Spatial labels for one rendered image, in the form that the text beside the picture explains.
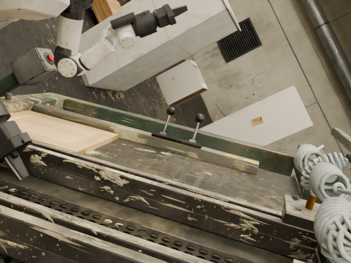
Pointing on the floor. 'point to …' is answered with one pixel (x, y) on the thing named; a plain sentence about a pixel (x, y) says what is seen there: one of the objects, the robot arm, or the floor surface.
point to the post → (8, 84)
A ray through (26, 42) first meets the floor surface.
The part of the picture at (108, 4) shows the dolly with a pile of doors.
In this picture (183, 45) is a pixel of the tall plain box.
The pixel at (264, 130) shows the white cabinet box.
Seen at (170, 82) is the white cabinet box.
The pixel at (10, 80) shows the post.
